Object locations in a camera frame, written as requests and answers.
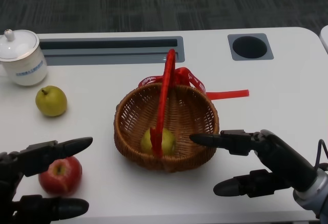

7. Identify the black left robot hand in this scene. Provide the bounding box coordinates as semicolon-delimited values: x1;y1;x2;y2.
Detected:
0;136;93;224

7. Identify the red apple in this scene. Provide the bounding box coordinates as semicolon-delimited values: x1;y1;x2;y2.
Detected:
38;155;83;197

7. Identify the gray table cable slot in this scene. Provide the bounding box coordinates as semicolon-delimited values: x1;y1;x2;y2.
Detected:
38;35;185;67

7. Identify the gray round table grommet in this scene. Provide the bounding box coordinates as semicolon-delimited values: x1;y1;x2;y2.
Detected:
227;33;274;61

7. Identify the red printed ribbon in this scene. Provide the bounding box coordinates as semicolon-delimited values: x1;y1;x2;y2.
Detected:
138;67;250;100

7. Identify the white mug lid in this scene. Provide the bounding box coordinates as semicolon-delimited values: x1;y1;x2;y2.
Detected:
0;29;40;62

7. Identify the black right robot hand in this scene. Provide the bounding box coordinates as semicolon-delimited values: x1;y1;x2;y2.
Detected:
189;129;318;198

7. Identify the large yellow-green pear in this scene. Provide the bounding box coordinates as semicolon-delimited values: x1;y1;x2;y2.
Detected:
35;85;68;117

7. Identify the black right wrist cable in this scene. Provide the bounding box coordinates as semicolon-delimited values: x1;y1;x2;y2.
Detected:
314;139;328;171

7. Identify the white neighbouring table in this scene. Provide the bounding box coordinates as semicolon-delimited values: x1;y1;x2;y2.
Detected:
319;25;328;54

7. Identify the white ceramic mug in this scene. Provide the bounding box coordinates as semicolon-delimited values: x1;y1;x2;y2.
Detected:
0;39;49;87

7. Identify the wicker basket with red handle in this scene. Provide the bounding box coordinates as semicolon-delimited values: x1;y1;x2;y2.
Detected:
113;49;220;173

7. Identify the small yellow-green pear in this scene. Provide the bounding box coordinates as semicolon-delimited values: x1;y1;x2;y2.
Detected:
140;128;177;156

